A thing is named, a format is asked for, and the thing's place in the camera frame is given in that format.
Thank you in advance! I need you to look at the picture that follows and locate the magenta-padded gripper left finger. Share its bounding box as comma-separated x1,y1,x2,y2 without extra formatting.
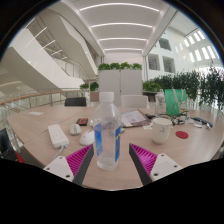
43,143,95,187

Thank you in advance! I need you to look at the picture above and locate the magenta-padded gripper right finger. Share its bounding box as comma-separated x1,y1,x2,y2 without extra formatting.
128,143,184,186

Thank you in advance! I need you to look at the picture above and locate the clear plastic water bottle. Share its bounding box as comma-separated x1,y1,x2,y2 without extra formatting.
93,91,123,172

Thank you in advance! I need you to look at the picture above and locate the white power strip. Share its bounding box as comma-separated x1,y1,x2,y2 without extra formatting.
47,123,70,150

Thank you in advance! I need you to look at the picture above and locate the white mug with grey print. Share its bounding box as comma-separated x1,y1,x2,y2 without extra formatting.
151,117,173,145

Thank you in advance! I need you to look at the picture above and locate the small black and red item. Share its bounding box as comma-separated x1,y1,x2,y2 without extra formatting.
75,117,89,127

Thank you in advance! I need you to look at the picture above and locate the open printed booklet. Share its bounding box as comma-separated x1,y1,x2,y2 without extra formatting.
120,109,152,128

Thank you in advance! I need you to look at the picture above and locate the flat round red coaster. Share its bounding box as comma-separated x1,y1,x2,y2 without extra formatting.
175,130,190,140

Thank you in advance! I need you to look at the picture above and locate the clear bottle with white cap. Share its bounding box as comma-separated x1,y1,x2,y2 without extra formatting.
154,89,167,118

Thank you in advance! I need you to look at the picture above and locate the white chair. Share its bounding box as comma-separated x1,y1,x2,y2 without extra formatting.
120,94,150,109

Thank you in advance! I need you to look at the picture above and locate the green tote bag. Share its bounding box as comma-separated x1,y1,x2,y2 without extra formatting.
164,88,188,117

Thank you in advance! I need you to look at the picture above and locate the dark blue keyboard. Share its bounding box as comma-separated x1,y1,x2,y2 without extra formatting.
193,116,214,129

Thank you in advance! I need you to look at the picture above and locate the black and red chair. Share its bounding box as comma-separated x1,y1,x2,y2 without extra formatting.
0,128,26,164

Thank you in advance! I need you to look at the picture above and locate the small planter with green plants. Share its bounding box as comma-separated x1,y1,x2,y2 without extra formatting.
79,81,100,102

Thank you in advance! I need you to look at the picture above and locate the white cabinet topped with plants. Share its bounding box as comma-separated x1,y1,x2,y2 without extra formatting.
97,62,144,108

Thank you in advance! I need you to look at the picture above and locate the row of green hedge plants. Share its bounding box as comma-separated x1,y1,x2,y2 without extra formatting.
143,66,224,111

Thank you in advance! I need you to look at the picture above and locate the row of ceiling light strips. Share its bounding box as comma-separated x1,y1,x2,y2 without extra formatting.
79,2,161,53

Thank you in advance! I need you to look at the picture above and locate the tangle of black cables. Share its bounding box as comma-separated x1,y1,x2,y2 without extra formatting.
166,114,188,126

